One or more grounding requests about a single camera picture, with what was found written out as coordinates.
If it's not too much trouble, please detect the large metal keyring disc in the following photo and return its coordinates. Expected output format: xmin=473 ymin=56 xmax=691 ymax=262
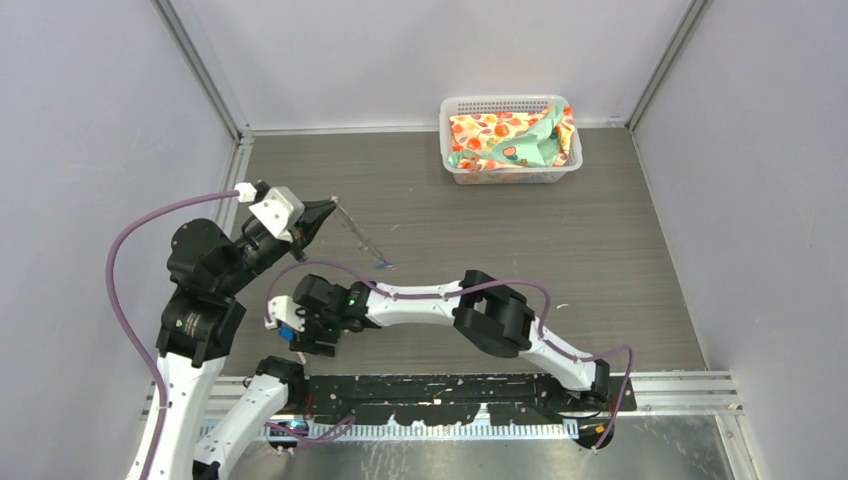
xmin=330 ymin=195 xmax=393 ymax=265

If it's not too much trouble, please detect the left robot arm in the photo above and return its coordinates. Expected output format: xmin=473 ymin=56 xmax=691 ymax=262
xmin=128 ymin=182 xmax=337 ymax=479

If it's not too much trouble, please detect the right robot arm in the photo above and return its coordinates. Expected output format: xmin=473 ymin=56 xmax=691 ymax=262
xmin=267 ymin=270 xmax=611 ymax=411

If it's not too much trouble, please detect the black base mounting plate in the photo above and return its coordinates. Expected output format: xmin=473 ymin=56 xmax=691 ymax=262
xmin=285 ymin=373 xmax=637 ymax=426

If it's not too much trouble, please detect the white plastic basket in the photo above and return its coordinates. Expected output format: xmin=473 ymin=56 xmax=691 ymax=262
xmin=439 ymin=95 xmax=583 ymax=185

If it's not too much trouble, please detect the floral patterned cloth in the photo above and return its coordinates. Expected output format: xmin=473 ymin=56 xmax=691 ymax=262
xmin=448 ymin=103 xmax=576 ymax=171

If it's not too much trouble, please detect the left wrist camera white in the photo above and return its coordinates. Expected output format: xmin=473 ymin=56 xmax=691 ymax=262
xmin=234 ymin=182 xmax=305 ymax=242

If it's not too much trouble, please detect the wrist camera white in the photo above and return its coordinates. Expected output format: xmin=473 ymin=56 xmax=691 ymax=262
xmin=234 ymin=182 xmax=305 ymax=242
xmin=264 ymin=295 xmax=305 ymax=333

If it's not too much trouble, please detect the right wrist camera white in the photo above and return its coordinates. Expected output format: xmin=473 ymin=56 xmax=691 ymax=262
xmin=264 ymin=295 xmax=305 ymax=333

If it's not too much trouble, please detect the aluminium frame rail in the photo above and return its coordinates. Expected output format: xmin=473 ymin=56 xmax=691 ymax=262
xmin=201 ymin=372 xmax=743 ymax=449

